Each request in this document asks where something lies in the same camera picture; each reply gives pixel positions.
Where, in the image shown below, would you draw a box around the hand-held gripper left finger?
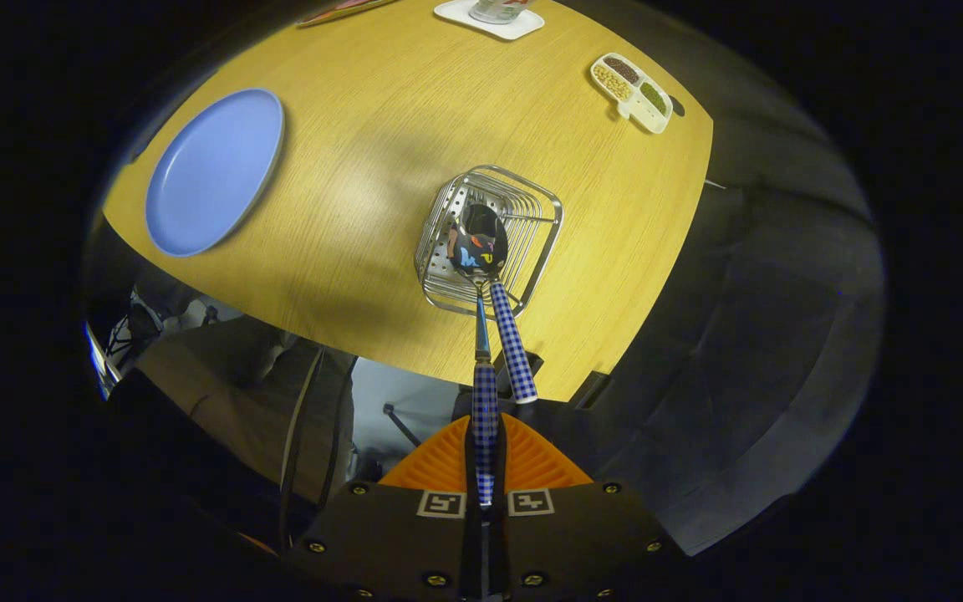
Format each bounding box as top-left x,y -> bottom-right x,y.
281,414 -> 482,602

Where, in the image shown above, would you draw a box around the metal wire basket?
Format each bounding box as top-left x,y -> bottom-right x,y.
413,164 -> 565,320

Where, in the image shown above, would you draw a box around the beige food plate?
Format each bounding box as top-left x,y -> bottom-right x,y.
298,0 -> 399,28

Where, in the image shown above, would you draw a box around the white square coaster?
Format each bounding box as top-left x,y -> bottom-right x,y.
433,0 -> 546,42

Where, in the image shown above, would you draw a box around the black backdrop cloth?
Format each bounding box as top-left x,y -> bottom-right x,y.
565,0 -> 888,557

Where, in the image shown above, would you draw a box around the white and green drink bottle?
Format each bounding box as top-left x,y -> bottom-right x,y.
469,0 -> 532,24

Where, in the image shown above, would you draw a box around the fork with blue checked handle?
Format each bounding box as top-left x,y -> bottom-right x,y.
481,276 -> 539,406

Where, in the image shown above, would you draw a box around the white divided dish with beans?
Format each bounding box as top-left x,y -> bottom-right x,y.
588,52 -> 673,135

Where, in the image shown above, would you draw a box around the blue plate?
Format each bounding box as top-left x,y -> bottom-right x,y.
144,87 -> 287,258

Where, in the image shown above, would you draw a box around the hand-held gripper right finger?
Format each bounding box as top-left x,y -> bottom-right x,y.
488,414 -> 687,602

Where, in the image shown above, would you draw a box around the person's khaki trousers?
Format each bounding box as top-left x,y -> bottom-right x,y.
110,316 -> 357,511

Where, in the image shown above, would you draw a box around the spoon with blue checked handle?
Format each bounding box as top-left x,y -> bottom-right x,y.
446,203 -> 509,511

